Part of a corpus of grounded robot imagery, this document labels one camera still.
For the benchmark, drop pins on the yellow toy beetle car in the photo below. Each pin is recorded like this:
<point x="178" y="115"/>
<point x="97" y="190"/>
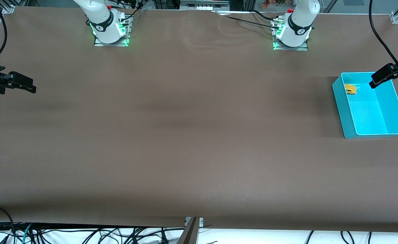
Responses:
<point x="350" y="89"/>

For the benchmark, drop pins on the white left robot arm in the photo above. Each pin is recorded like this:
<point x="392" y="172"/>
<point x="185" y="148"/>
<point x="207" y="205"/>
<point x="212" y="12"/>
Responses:
<point x="297" y="20"/>

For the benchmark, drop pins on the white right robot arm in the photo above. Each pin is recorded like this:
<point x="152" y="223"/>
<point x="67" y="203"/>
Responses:
<point x="102" y="20"/>

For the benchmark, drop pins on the turquoise plastic bin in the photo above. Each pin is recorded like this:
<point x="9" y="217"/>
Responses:
<point x="371" y="115"/>

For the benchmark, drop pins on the colourful background objects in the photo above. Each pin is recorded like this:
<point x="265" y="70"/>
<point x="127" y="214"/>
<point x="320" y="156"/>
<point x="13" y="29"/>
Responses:
<point x="270" y="3"/>

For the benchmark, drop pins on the brown table mat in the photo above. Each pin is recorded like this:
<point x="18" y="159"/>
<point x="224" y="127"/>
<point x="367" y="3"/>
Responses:
<point x="198" y="135"/>

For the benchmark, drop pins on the grey background device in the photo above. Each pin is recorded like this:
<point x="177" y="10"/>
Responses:
<point x="204" y="5"/>

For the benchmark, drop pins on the grey diagonal metal bar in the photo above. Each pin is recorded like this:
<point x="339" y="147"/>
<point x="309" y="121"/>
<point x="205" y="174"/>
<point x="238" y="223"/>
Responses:
<point x="188" y="235"/>

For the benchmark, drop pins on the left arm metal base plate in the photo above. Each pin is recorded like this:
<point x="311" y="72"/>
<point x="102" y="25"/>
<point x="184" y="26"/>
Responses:
<point x="302" y="48"/>

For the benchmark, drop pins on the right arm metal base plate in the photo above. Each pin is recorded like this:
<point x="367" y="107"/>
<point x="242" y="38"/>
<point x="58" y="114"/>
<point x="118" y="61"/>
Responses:
<point x="112" y="44"/>

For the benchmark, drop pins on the silver metal bracket plate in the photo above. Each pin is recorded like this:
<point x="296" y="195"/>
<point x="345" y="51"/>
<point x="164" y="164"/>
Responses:
<point x="200" y="222"/>

